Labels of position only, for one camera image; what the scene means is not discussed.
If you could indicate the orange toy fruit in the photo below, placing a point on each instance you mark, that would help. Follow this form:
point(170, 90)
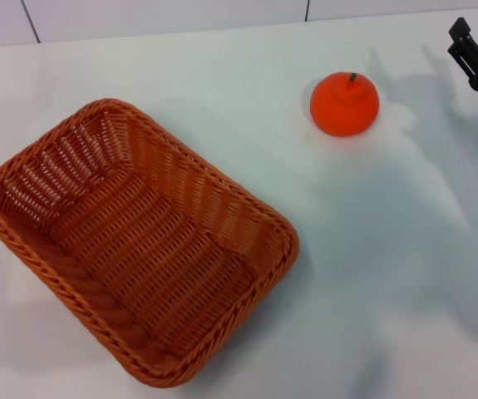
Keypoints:
point(338, 112)

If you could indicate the orange woven plastic basket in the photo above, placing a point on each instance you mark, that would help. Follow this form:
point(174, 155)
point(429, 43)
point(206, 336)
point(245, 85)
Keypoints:
point(147, 257)

